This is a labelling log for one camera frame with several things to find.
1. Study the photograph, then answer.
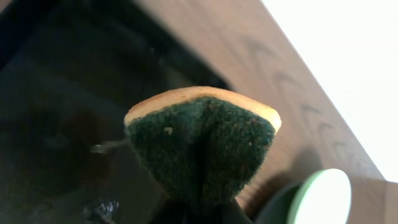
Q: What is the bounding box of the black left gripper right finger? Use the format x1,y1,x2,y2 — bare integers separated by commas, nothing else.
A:
205,199,252,224

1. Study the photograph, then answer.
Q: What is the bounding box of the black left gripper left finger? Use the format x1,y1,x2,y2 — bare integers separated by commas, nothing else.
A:
149,200,198,224

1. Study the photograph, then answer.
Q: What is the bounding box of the green and yellow sponge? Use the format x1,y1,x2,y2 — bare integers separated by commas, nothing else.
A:
124,86,282,209

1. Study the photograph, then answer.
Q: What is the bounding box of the black round tray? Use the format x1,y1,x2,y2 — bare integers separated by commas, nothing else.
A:
252,182,301,224

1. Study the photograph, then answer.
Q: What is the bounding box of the black rectangular tray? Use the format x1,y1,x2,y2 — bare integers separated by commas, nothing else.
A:
1,0,228,223

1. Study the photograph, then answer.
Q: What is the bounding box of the mint plate at back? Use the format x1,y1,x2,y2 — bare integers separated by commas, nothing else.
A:
287,169,352,224

